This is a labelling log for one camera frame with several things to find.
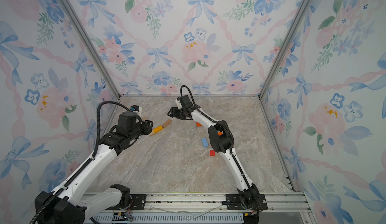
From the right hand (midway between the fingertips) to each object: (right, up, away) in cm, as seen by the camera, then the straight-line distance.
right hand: (171, 114), depth 103 cm
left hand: (-7, -4, -23) cm, 25 cm away
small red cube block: (+27, -23, -13) cm, 37 cm away
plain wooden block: (-3, -6, +1) cm, 7 cm away
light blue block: (+23, -18, -10) cm, 31 cm away
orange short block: (+18, -5, -25) cm, 31 cm away
